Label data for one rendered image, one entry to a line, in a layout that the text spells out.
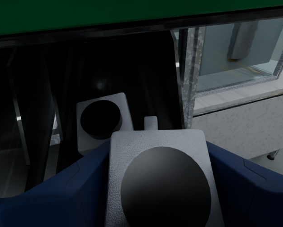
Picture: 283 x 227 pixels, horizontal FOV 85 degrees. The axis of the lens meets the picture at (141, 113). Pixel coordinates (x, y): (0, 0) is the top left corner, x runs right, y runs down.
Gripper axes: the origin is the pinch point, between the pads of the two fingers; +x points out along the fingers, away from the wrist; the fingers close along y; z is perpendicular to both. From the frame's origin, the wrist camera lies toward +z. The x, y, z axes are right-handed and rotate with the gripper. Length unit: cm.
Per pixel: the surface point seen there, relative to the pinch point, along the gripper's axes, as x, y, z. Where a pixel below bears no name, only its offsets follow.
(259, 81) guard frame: 97, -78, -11
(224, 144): 92, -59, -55
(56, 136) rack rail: 11.8, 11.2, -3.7
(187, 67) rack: 13.7, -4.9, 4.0
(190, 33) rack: 12.7, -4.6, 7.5
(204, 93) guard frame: 87, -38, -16
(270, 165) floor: 115, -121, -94
